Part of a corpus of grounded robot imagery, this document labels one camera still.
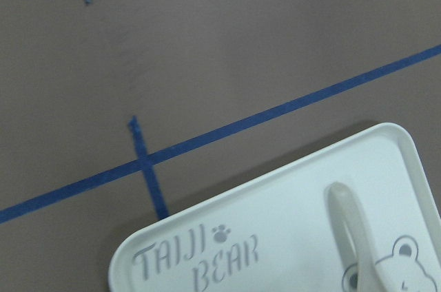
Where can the white ceramic spoon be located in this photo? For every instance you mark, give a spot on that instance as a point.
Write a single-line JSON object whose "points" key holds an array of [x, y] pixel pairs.
{"points": [[354, 241]]}

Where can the white bear-print tray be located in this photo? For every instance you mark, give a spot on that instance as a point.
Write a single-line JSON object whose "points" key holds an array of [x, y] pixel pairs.
{"points": [[273, 233]]}

